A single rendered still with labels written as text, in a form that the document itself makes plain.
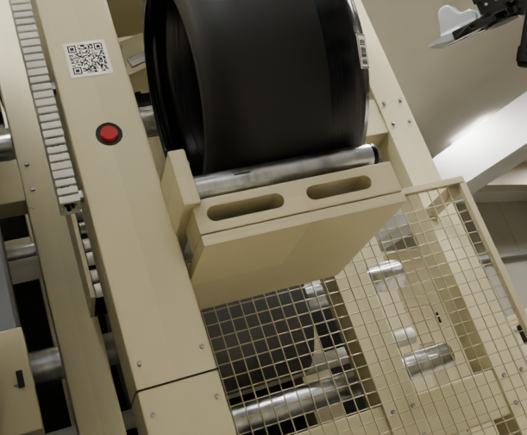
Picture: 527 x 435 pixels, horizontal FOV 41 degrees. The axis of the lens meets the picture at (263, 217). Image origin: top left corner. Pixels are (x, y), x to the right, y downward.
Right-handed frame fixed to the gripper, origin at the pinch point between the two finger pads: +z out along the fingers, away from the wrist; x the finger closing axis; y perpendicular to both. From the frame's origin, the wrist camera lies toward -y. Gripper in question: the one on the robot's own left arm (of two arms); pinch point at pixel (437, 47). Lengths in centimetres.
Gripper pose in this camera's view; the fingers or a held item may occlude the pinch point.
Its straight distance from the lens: 125.4
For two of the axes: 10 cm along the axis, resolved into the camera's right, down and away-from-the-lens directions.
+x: -4.5, 2.1, -8.7
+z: -8.1, 3.2, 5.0
